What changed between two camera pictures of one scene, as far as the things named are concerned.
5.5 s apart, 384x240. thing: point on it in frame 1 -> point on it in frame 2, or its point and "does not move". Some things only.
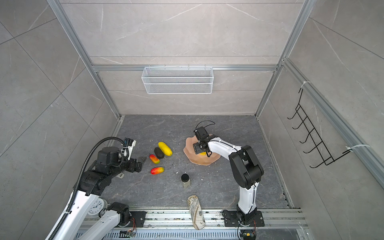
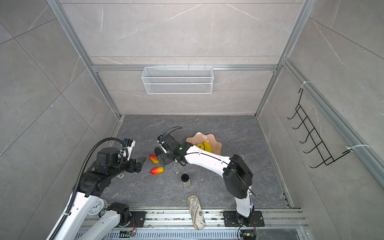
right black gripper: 196,148 -> 160,158
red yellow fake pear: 157,170 does not move
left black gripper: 132,167 does not move
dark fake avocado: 158,153 does not move
